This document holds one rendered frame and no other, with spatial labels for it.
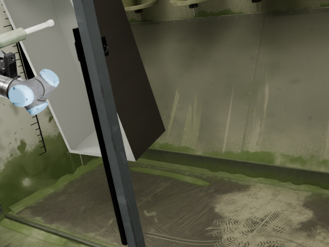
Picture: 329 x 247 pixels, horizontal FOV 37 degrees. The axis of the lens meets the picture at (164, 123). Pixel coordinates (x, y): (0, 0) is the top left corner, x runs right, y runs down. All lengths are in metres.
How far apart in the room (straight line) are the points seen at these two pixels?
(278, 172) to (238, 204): 0.38
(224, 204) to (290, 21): 1.38
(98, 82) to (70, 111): 1.79
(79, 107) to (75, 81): 0.18
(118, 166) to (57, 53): 1.73
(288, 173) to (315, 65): 0.74
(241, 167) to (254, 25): 1.06
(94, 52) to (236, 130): 2.11
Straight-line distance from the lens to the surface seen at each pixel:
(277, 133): 3.45
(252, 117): 3.56
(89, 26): 1.63
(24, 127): 3.84
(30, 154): 3.89
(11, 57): 2.24
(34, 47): 3.25
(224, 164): 3.63
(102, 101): 1.68
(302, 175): 3.35
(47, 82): 2.13
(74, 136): 3.48
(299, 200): 3.22
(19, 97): 2.05
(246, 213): 3.12
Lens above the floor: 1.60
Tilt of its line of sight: 18 degrees down
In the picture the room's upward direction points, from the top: 10 degrees counter-clockwise
